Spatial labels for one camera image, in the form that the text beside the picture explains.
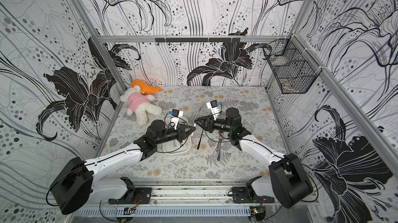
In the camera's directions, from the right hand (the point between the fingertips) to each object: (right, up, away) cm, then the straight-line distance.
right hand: (198, 120), depth 76 cm
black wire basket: (+55, +29, +13) cm, 63 cm away
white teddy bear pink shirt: (-39, +7, +24) cm, 46 cm away
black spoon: (-1, -17, +13) cm, 22 cm away
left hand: (-1, -6, 0) cm, 6 cm away
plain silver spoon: (+13, -13, +17) cm, 25 cm away
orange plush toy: (-41, +19, +38) cm, 59 cm away
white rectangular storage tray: (-13, -17, +13) cm, 25 cm away
